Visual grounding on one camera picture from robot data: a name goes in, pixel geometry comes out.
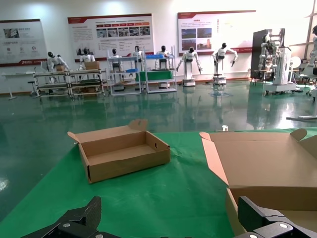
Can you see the white equipment stand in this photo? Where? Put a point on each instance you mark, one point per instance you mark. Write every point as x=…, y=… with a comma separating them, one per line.
x=284, y=67

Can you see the white table leg base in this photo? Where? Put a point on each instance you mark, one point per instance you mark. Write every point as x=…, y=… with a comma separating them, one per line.
x=304, y=117

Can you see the black stool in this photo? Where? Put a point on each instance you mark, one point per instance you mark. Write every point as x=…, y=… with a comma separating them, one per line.
x=31, y=83

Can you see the black tall cabinet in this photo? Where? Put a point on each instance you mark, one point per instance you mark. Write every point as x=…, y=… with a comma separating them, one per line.
x=256, y=54

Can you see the small open cardboard box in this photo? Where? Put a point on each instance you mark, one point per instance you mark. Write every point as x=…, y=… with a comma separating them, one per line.
x=119, y=163

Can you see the wall poster with building photos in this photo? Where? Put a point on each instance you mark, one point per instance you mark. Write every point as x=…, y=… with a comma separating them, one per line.
x=218, y=32

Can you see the white shelf rack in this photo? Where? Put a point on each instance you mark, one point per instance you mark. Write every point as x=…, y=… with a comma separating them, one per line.
x=161, y=90
x=123, y=59

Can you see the wall poster with round icons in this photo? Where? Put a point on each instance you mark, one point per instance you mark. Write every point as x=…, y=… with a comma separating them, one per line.
x=22, y=44

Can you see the white narrow table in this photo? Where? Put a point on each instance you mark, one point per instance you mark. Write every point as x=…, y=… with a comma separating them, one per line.
x=17, y=74

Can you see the green cloth on shelf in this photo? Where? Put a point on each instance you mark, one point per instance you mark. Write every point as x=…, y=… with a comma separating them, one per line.
x=153, y=75

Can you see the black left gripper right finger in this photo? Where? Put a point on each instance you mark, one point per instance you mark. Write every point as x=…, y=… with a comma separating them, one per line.
x=252, y=215

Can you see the pipe frame workbench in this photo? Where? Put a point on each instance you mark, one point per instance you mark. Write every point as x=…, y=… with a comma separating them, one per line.
x=52, y=85
x=86, y=84

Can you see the white humanoid robot on stand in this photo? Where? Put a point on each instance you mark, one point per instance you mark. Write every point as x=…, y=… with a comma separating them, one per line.
x=267, y=49

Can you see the wall poster with photo strip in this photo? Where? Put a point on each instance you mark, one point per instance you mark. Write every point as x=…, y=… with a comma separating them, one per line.
x=111, y=39

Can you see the closed brown cardboard box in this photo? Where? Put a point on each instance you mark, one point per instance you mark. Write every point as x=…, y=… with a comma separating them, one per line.
x=92, y=65

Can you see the blue plastic tray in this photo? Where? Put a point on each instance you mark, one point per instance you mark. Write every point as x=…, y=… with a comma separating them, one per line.
x=154, y=56

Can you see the tiny brown cardboard box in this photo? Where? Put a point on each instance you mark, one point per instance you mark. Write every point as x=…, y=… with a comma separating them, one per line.
x=59, y=68

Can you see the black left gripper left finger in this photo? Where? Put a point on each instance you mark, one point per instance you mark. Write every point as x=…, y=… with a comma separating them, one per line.
x=86, y=215

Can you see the large empty-lidded cardboard box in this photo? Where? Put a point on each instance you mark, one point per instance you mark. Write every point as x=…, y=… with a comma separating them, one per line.
x=260, y=161

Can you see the green table cloth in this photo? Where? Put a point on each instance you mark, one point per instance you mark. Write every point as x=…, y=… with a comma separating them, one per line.
x=161, y=198

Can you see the white humanoid robot black head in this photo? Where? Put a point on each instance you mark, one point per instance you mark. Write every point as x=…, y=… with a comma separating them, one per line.
x=163, y=53
x=314, y=49
x=189, y=64
x=220, y=58
x=137, y=53
x=53, y=60
x=114, y=57
x=86, y=58

